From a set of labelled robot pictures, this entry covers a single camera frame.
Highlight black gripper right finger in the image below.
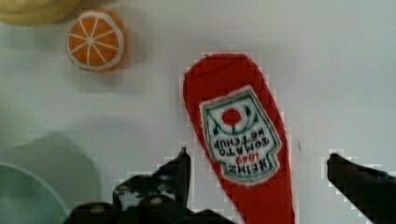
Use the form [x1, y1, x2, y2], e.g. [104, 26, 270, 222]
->
[326, 153, 396, 224]

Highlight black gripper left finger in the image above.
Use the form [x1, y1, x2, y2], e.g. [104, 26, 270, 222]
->
[64, 148, 233, 224]

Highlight red plush ketchup bottle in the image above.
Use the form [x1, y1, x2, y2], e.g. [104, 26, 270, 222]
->
[183, 53, 295, 224]

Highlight green mug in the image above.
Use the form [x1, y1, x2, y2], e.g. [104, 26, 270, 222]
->
[0, 163, 67, 224]

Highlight toy orange slice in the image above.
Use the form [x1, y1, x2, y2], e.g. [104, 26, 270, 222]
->
[65, 8, 128, 73]

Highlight toy peeled banana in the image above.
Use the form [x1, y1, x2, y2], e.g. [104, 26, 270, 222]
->
[0, 0, 82, 26]

